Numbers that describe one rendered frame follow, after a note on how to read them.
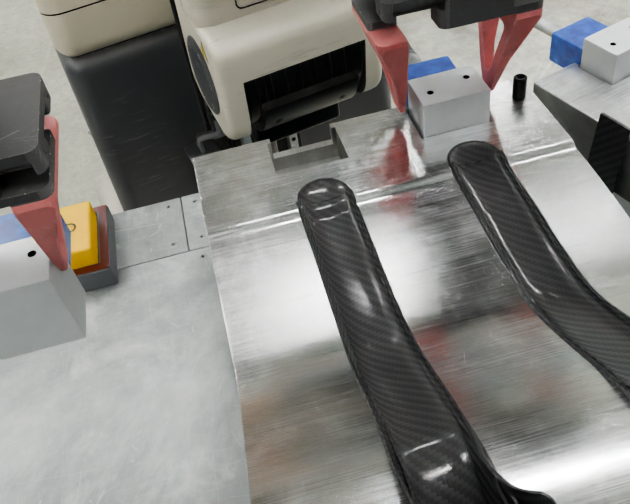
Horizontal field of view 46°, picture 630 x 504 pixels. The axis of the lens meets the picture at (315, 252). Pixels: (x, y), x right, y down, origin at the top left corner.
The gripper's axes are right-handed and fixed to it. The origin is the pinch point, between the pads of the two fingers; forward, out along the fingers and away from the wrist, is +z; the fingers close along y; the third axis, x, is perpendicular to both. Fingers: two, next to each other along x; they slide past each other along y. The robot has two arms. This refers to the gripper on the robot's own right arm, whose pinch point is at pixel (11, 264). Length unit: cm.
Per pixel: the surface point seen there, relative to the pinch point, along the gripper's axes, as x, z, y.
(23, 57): 212, 102, -49
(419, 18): 177, 100, 82
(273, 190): 7.7, 6.2, 15.3
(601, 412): -16.7, 1.3, 26.0
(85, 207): 17.5, 11.9, 0.3
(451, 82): 11.4, 3.5, 29.6
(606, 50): 15.6, 7.1, 44.3
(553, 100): 14.9, 10.3, 39.9
